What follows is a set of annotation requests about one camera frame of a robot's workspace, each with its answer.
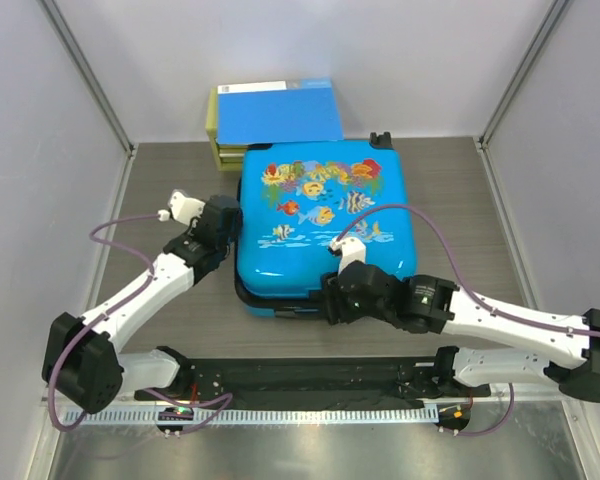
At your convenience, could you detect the yellow-green drawer organizer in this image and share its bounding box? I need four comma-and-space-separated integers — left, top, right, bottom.
205, 87, 247, 172

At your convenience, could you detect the aluminium corner post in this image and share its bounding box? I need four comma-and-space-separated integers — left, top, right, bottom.
477, 0, 576, 149
35, 0, 136, 156

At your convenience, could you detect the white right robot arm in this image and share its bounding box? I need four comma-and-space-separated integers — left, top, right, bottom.
321, 261, 600, 403

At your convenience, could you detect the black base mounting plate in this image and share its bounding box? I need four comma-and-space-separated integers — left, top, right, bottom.
158, 356, 491, 402

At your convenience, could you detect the blue suitcase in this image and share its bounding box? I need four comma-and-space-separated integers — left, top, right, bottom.
234, 132, 418, 317

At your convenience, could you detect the slotted cable duct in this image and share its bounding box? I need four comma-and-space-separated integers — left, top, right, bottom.
82, 404, 439, 426

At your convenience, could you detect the aluminium right corner post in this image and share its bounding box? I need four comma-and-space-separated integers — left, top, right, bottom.
477, 0, 576, 149

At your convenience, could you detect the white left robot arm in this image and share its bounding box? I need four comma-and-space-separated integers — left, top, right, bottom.
41, 190, 242, 414

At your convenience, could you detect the blue white flat box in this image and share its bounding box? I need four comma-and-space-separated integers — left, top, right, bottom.
217, 78, 344, 145

